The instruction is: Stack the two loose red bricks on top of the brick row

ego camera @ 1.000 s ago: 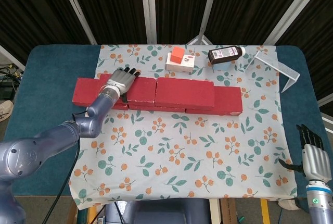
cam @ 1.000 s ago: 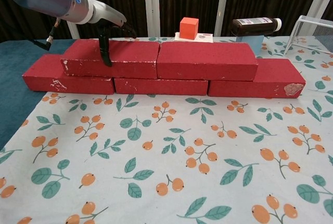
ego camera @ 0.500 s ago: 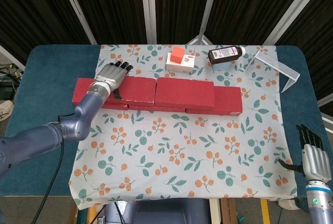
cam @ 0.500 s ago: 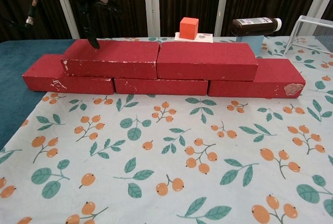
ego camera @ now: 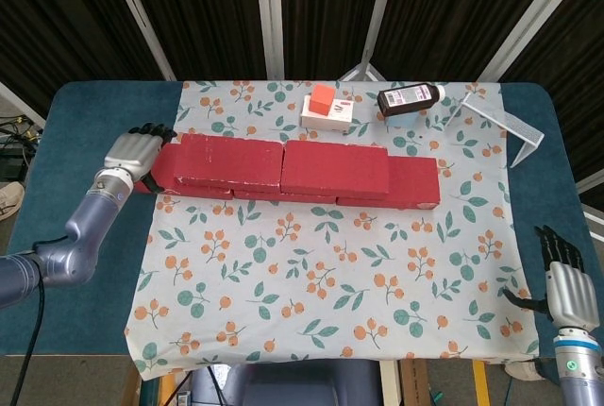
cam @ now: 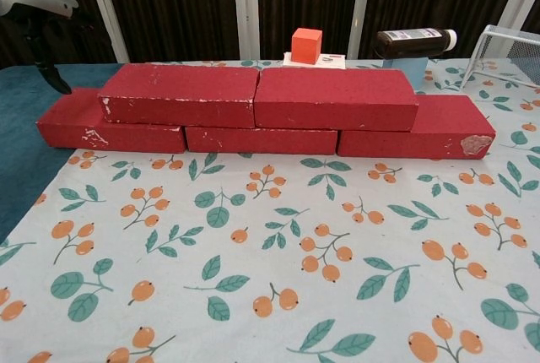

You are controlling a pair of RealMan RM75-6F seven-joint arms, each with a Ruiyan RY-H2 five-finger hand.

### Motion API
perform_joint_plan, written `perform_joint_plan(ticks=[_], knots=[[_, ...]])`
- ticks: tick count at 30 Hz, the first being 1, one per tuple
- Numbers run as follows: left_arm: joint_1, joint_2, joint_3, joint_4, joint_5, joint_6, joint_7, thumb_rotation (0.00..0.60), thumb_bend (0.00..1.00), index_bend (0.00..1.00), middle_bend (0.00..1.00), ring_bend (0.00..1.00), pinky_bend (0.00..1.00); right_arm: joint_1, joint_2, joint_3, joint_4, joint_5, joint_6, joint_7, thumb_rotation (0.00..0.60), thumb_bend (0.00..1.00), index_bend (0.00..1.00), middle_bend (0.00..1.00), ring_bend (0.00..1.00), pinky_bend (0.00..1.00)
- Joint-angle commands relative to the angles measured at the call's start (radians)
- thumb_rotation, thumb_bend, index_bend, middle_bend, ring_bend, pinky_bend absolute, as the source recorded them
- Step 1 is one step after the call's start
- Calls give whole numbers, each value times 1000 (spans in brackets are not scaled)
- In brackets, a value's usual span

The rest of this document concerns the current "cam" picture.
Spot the teal cloth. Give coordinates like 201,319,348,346
0,62,127,246

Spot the white carton box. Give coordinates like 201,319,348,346
283,51,348,71

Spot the light blue block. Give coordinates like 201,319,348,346
398,57,429,90

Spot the red brick with worn edges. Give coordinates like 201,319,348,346
96,62,261,130

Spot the brown bottle with white cap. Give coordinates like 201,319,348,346
375,28,459,61

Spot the red brick with white scrapes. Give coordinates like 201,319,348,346
35,87,187,154

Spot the orange cube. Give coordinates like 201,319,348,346
291,27,324,65

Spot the floral fruit print tablecloth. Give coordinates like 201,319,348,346
0,57,540,363

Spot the white wire mesh basket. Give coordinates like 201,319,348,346
460,24,540,89

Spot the red foam brick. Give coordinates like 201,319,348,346
254,67,419,133
184,125,338,155

